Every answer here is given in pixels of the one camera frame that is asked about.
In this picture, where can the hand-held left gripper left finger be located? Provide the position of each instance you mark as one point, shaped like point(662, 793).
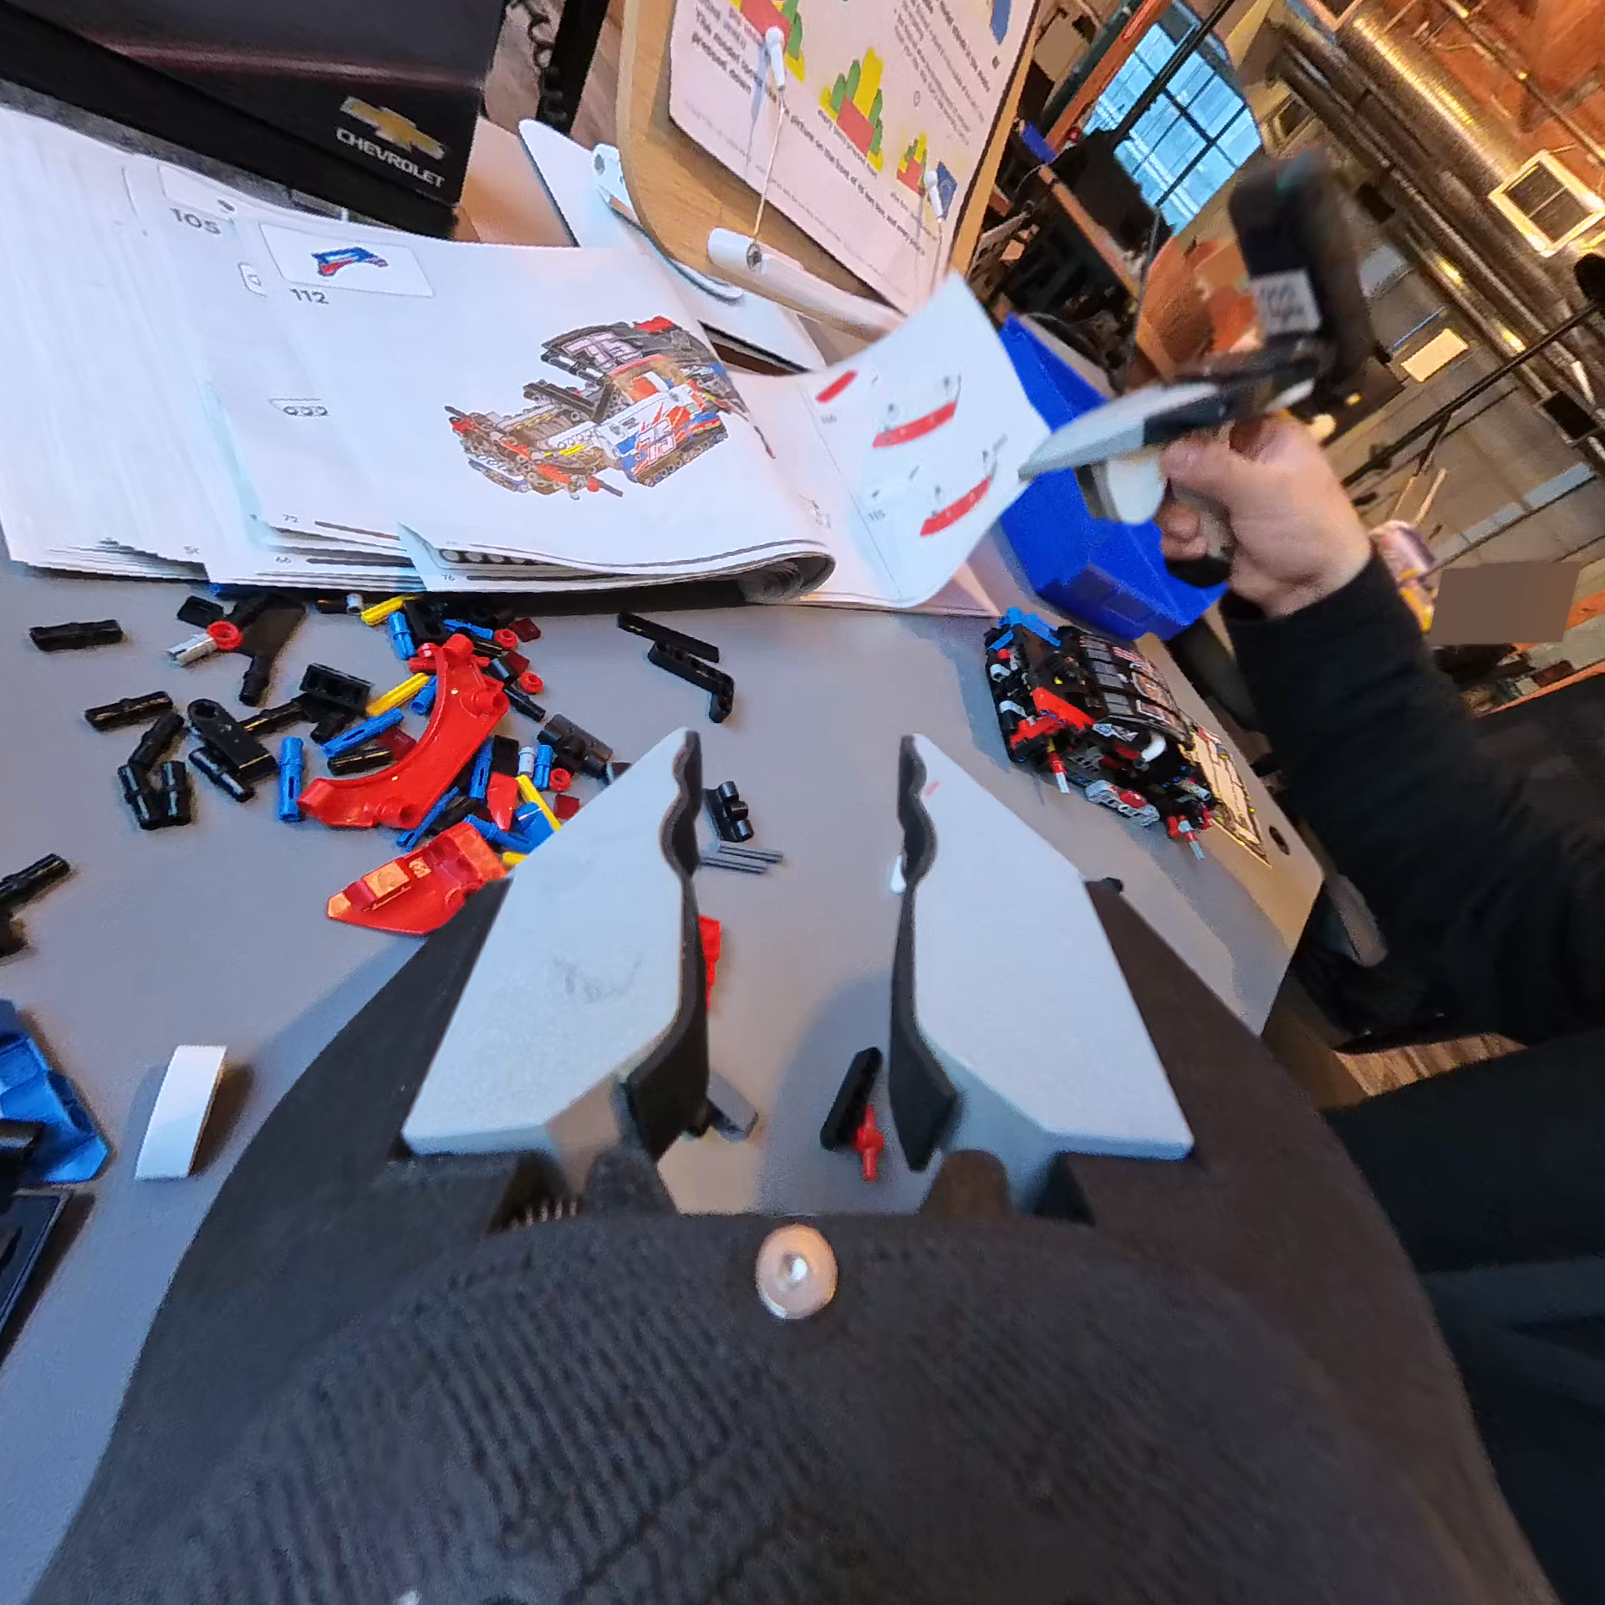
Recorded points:
point(564, 990)

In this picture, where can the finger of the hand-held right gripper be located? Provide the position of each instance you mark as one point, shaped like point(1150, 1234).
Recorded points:
point(1129, 484)
point(1129, 420)

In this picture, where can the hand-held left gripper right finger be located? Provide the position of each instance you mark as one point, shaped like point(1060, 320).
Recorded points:
point(1040, 1004)

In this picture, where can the black five-hole beam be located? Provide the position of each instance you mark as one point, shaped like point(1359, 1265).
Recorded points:
point(853, 1097)

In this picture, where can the red axle pin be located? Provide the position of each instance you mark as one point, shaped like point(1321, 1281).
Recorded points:
point(866, 1136)

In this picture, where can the pile of small toy bricks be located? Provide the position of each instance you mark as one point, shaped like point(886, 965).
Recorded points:
point(338, 689)

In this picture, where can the instruction booklet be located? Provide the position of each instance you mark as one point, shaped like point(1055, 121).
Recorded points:
point(376, 377)

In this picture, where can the person's right forearm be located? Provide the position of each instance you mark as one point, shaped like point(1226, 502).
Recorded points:
point(1441, 815)

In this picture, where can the grey desk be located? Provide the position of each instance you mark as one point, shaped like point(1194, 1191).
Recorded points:
point(814, 664)

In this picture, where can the person's right hand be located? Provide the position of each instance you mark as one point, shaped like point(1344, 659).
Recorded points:
point(1279, 502)

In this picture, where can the blue object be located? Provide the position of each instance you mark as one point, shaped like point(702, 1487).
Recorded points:
point(1078, 539)

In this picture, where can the red printed tile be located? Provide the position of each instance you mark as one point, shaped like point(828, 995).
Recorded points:
point(709, 954)

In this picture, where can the red angular panel piece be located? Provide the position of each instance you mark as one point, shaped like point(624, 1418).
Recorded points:
point(413, 885)

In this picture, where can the large paned window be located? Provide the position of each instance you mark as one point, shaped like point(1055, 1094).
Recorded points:
point(1179, 126)

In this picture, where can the dark grey axle rod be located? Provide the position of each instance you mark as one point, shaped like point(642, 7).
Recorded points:
point(739, 853)
point(734, 867)

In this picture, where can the black pin connector block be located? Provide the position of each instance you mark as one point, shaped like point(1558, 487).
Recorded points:
point(727, 810)

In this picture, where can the partly built toy car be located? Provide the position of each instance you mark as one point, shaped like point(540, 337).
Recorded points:
point(1104, 728)

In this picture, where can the ceiling air vent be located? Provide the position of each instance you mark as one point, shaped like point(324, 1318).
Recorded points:
point(1548, 201)

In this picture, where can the red curved arch piece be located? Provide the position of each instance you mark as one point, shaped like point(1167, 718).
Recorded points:
point(438, 740)

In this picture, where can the black L-shaped beam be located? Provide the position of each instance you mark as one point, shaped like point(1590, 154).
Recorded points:
point(689, 664)

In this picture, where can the white curved brick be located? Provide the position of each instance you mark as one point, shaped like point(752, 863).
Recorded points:
point(182, 1111)

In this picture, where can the printed instruction sheet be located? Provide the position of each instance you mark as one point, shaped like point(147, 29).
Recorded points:
point(878, 101)

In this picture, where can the wooden document stand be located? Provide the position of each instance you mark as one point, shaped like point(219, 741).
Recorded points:
point(664, 188)

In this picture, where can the blue angled brick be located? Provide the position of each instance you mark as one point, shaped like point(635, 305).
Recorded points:
point(50, 1104)

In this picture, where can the black double pin connector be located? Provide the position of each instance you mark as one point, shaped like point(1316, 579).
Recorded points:
point(25, 890)

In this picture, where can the black printed panel piece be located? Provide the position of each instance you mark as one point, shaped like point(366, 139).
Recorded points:
point(25, 1255)

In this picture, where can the silver stand base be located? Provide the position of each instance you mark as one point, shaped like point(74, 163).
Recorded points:
point(564, 176)

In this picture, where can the printed toy car box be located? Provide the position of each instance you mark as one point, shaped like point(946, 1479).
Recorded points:
point(313, 101)

